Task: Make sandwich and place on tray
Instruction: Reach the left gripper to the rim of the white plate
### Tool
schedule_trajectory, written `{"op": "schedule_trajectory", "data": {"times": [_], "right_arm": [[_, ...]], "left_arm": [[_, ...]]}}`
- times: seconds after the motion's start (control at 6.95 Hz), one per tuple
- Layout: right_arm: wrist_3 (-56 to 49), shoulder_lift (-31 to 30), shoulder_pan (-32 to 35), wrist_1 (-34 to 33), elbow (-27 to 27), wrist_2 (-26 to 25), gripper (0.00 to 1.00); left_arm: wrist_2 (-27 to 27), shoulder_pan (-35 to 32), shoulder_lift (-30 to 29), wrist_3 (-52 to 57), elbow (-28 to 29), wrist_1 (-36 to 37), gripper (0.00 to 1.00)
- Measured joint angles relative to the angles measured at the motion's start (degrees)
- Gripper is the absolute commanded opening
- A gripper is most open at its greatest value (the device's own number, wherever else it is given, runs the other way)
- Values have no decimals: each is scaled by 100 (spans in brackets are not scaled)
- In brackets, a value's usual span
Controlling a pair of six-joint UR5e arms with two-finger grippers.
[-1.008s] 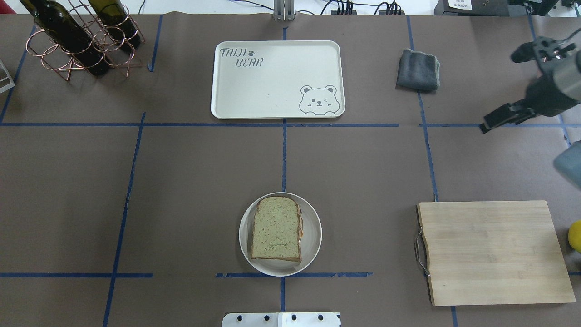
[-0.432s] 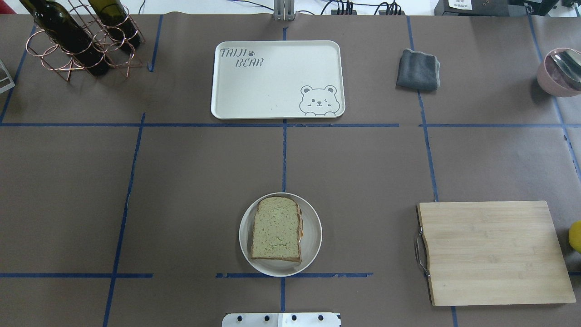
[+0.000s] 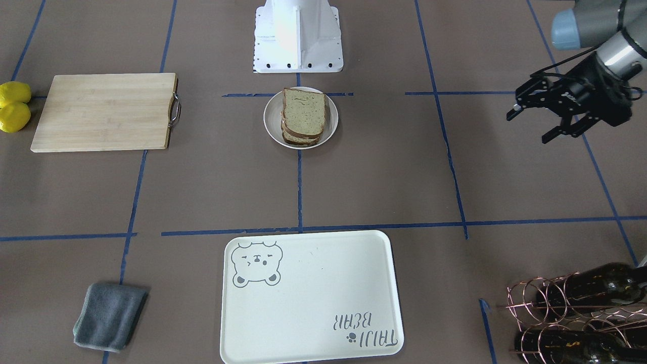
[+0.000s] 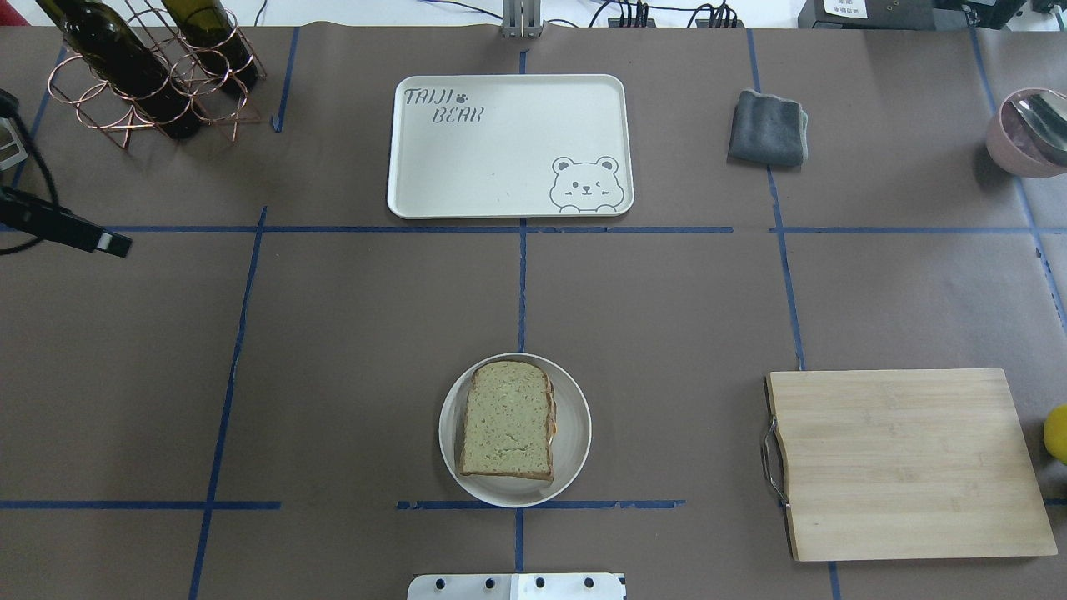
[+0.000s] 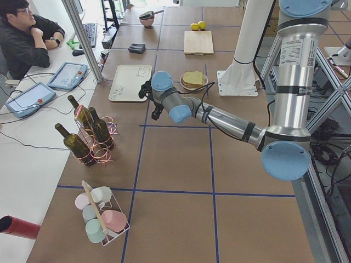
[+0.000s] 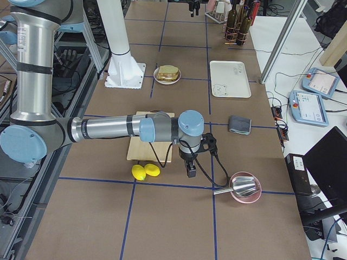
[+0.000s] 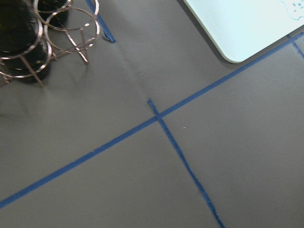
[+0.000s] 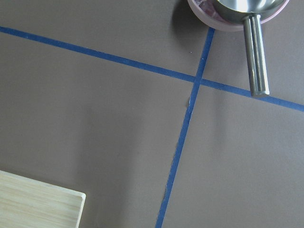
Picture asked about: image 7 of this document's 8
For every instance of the cream bear tray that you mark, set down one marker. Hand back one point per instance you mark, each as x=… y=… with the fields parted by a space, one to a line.
x=241 y=28

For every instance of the dark wine bottle left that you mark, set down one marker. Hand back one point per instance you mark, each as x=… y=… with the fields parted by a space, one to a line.
x=24 y=55

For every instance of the dark wine bottle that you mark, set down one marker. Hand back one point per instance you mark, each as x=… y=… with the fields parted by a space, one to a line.
x=24 y=55
x=56 y=9

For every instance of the dark wine bottle right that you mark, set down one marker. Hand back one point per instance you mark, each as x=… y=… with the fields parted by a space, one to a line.
x=56 y=9

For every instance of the copper wire bottle rack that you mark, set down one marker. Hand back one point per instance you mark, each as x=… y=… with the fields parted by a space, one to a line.
x=78 y=34

